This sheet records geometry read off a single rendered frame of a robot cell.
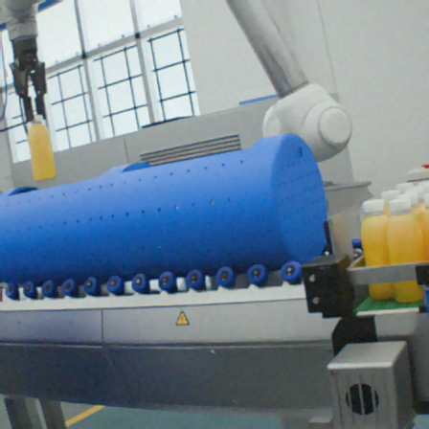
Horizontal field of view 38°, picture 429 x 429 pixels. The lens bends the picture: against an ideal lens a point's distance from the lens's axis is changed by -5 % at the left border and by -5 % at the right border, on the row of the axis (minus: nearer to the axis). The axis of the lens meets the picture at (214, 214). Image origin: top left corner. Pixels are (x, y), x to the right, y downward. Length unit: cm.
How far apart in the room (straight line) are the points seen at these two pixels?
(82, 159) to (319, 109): 231
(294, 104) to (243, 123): 137
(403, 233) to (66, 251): 81
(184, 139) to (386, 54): 150
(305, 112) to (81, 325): 81
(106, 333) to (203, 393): 27
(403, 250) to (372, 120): 309
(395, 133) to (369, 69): 44
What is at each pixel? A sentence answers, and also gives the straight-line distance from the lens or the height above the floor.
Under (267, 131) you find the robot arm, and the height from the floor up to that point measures 126.
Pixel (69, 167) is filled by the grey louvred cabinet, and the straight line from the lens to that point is 395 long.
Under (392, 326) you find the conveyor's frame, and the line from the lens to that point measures 112.
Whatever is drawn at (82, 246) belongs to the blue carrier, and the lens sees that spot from 152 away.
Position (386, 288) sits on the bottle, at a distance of 120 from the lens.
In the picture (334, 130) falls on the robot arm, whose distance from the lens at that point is 175.
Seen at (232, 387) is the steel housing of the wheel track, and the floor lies 71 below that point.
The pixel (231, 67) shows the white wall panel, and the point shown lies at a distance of 432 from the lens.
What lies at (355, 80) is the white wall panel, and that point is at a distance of 423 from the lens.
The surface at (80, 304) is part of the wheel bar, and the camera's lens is 160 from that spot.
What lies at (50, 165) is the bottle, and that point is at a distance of 182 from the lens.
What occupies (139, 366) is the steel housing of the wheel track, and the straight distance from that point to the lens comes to 155.
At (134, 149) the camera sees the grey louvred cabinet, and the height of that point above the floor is 134.
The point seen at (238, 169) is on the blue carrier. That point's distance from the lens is 129.
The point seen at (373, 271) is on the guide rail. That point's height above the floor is 97.
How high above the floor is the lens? 120
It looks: 5 degrees down
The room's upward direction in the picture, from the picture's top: 10 degrees counter-clockwise
